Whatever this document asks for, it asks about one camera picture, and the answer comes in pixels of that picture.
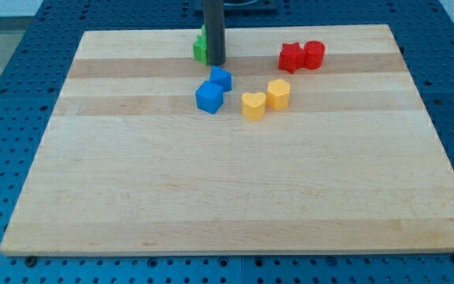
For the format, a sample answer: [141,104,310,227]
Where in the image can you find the blue triangle block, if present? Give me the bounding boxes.
[209,65,233,92]

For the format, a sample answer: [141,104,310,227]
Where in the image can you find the yellow heart block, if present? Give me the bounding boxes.
[240,92,266,121]

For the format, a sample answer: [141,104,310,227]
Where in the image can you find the blue cube block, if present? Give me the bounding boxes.
[195,81,224,114]

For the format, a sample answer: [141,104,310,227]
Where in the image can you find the yellow hexagon block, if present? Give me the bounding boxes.
[266,79,291,110]

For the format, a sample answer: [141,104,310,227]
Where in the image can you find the wooden board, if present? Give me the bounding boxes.
[0,24,454,256]

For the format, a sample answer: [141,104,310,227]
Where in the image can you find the green block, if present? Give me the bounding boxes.
[192,24,208,65]

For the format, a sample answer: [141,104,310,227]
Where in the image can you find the red star block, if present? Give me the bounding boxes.
[278,43,305,74]

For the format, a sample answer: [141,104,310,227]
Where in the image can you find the red cylinder block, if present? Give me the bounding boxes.
[303,40,326,69]

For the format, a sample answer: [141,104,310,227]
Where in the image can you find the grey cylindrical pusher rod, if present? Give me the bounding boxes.
[203,0,226,65]

